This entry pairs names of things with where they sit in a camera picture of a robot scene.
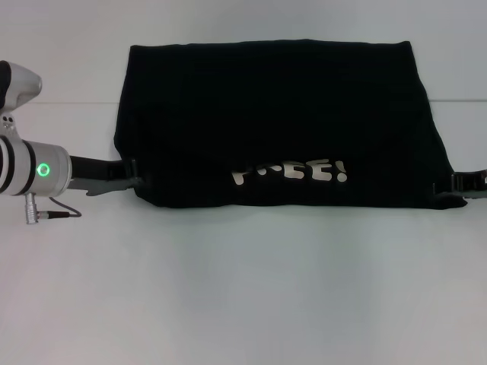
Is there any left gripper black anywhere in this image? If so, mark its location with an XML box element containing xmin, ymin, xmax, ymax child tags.
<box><xmin>68</xmin><ymin>154</ymin><xmax>147</xmax><ymax>198</ymax></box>

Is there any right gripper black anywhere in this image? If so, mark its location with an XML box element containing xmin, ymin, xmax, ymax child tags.
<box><xmin>431</xmin><ymin>169</ymin><xmax>487</xmax><ymax>200</ymax></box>

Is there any black t-shirt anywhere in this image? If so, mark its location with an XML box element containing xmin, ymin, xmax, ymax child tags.
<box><xmin>113</xmin><ymin>37</ymin><xmax>469</xmax><ymax>211</ymax></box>

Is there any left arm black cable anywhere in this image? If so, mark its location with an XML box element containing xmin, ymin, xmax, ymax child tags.
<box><xmin>24</xmin><ymin>192</ymin><xmax>83</xmax><ymax>226</ymax></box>

